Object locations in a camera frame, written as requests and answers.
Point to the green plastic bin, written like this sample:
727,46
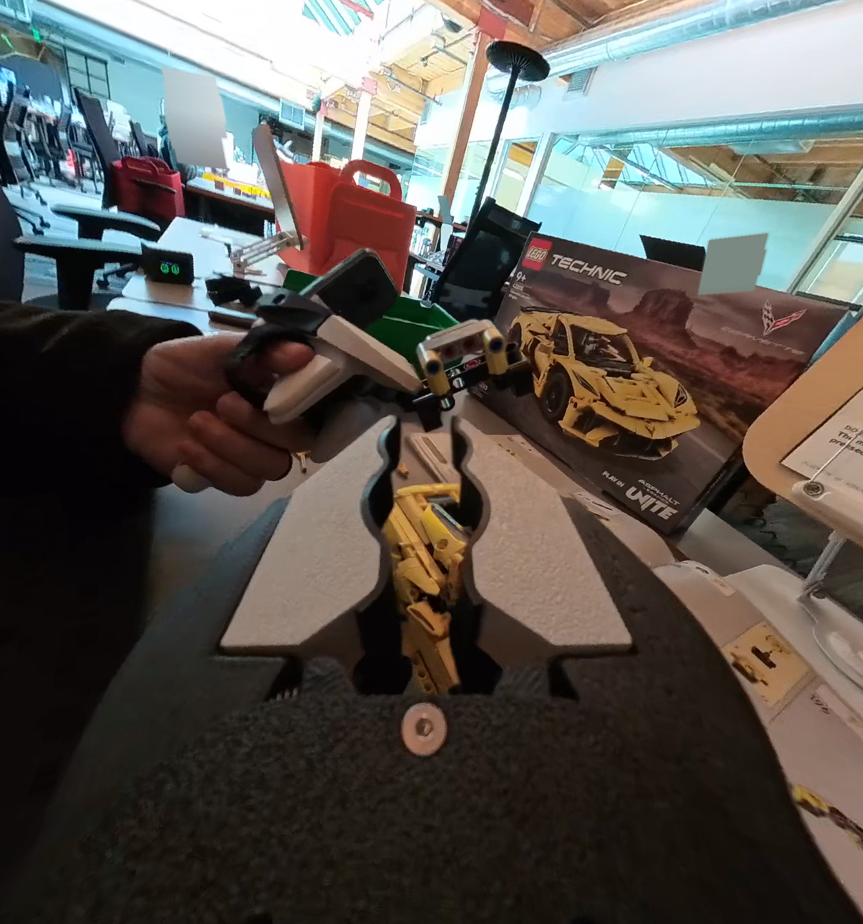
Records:
409,325

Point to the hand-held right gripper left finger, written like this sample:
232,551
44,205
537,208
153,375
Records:
308,570

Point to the open instruction booklet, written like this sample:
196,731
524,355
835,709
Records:
821,743

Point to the black device green display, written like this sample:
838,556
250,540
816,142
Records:
168,267

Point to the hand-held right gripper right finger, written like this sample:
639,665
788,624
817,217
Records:
547,570

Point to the yellow toy brick car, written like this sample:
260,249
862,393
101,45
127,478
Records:
424,570

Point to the grey desk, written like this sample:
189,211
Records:
186,520

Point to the wooden post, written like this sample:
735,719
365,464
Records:
467,108

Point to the dark red bag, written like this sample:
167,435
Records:
146,188

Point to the person's left hand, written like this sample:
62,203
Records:
178,404

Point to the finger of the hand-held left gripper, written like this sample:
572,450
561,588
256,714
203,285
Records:
370,354

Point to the toy car box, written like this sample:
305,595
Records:
655,375

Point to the black pole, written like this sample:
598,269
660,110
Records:
518,61

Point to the black brick beam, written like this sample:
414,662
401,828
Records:
446,393

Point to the black monitor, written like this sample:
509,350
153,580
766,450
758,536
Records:
669,252
474,252

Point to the yellow brick pin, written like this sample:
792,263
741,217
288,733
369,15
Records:
496,354

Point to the printed instruction sheet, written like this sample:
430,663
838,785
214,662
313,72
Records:
850,433

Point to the silver ventilation duct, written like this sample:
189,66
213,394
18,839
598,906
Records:
727,130
691,29

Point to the wooden book stand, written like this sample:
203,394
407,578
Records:
276,180
770,433

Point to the black office chair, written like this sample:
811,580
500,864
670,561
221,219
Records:
77,252

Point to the red plastic bin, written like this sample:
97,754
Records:
359,224

